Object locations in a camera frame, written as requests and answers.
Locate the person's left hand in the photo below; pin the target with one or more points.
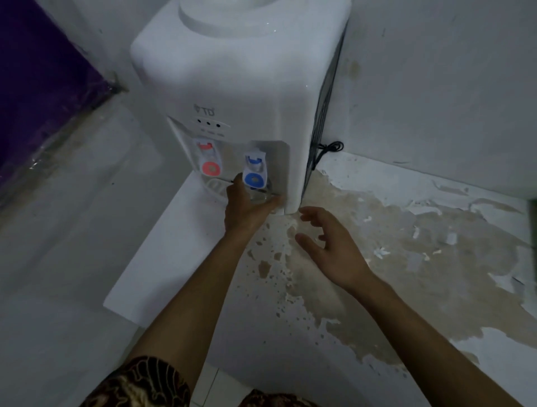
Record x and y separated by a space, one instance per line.
243 214

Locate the person's right hand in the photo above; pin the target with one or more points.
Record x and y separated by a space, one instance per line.
340 260

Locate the clear glass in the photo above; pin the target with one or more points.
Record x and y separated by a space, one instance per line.
262 195

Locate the person's right forearm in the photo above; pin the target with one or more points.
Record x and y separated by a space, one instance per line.
428 344

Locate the person's left forearm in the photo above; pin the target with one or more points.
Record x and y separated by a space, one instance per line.
189 310

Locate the blue dispenser tap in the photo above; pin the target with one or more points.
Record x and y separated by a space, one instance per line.
254 170

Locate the red dispenser tap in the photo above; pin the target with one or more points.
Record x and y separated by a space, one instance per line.
208 157

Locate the white water dispenser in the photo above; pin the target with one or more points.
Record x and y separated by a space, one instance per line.
235 84

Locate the purple plastic sheet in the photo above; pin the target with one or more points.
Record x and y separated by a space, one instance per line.
37 84

